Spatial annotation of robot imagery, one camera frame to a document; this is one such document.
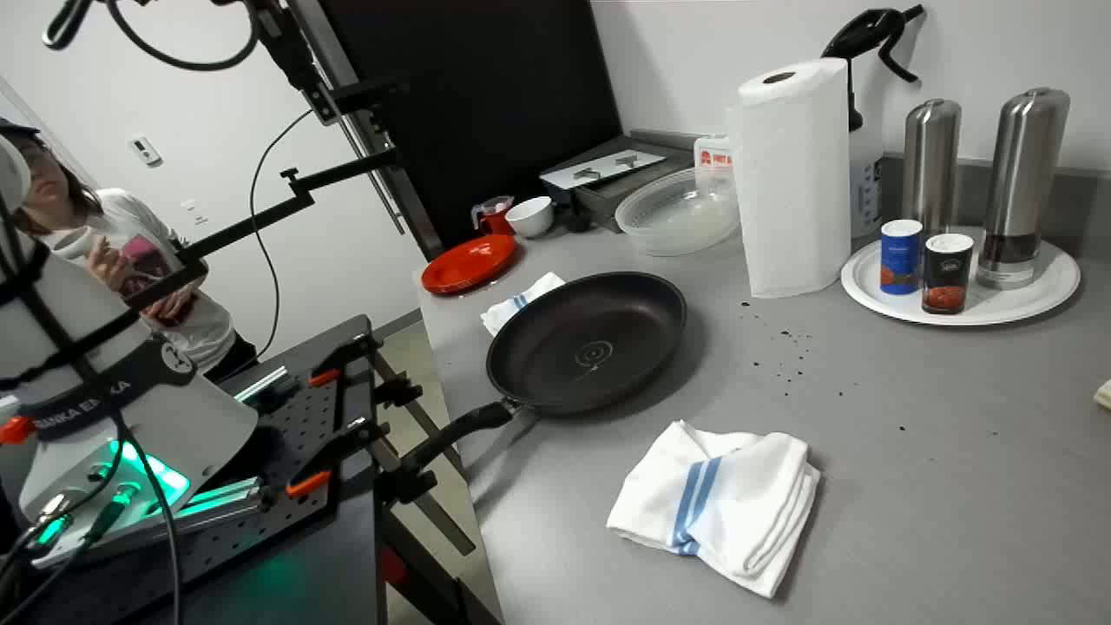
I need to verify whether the blue spice jar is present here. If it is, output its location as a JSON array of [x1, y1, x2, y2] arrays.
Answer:
[[880, 219, 924, 297]]

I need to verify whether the clear plastic bowl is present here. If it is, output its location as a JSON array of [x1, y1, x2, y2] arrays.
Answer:
[[614, 169, 739, 257]]

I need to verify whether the steel grinder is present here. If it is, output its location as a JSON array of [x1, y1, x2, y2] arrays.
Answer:
[[978, 87, 1070, 289], [903, 99, 962, 234]]

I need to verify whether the black frying pan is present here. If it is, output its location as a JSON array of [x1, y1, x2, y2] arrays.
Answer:
[[421, 270, 702, 476]]

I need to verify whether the black spray bottle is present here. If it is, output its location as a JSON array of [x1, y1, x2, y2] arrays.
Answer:
[[818, 5, 930, 247]]

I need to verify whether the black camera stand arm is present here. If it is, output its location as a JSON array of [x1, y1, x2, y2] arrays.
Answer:
[[125, 151, 399, 308]]

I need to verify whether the folded white blue cloth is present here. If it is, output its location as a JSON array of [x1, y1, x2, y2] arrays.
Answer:
[[480, 270, 567, 336]]

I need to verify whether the black breadboard table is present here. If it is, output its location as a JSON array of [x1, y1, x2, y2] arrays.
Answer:
[[13, 319, 397, 625]]

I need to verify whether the right steel grinder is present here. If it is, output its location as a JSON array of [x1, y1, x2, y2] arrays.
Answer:
[[978, 87, 1070, 289]]

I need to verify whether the red plate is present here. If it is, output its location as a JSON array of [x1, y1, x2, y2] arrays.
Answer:
[[421, 234, 516, 297]]

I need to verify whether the small white bowl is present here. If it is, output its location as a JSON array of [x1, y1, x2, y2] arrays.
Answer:
[[506, 194, 553, 239]]

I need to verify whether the white cloth with blue stripes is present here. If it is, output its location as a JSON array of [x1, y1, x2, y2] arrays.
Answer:
[[607, 419, 824, 599]]

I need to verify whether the left steel grinder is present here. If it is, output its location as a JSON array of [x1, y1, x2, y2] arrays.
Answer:
[[903, 99, 962, 234]]

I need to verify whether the person in white shirt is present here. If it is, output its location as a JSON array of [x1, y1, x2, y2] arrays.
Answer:
[[4, 130, 258, 384]]

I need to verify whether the first aid kit box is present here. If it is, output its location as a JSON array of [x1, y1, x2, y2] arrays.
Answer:
[[695, 135, 734, 181]]

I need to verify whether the white paper towel roll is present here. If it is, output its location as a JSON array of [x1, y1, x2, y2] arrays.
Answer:
[[728, 61, 852, 299]]

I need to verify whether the red spice jar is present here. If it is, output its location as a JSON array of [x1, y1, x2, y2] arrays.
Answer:
[[919, 234, 976, 316]]

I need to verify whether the white round tray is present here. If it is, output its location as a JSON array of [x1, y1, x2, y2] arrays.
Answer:
[[840, 242, 1082, 331]]

